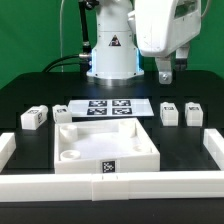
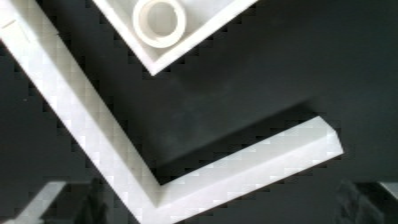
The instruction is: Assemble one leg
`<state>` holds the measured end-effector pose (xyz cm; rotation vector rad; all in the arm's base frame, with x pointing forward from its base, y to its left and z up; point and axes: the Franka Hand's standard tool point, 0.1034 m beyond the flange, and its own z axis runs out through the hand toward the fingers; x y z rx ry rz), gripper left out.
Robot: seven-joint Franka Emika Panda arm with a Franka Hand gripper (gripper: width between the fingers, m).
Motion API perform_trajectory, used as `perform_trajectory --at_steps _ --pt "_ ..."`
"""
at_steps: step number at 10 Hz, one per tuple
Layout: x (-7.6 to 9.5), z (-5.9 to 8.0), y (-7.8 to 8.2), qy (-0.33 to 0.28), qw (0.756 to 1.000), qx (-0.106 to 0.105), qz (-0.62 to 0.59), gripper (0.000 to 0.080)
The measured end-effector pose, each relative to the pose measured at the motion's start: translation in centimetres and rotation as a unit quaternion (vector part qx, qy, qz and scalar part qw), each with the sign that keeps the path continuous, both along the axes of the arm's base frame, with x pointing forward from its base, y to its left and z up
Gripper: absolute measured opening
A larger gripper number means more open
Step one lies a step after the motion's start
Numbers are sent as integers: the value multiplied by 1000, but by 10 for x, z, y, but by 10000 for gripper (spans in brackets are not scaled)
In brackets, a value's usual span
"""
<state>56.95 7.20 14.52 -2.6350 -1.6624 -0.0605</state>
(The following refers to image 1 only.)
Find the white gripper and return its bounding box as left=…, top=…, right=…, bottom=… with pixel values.
left=128, top=0, right=201, bottom=84

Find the white square table top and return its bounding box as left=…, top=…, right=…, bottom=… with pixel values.
left=54, top=118, right=160, bottom=174

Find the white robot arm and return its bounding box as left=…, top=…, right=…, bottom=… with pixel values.
left=78, top=0, right=209, bottom=85

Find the white sheet with markers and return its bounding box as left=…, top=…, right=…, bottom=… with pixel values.
left=68, top=99, right=154, bottom=117

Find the white U-shaped fence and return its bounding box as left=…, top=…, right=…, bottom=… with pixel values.
left=0, top=128, right=224, bottom=202

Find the black cable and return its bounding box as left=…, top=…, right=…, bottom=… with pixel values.
left=41, top=0, right=93, bottom=73

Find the grey thin cable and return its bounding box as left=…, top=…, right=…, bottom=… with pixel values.
left=59, top=0, right=66, bottom=73

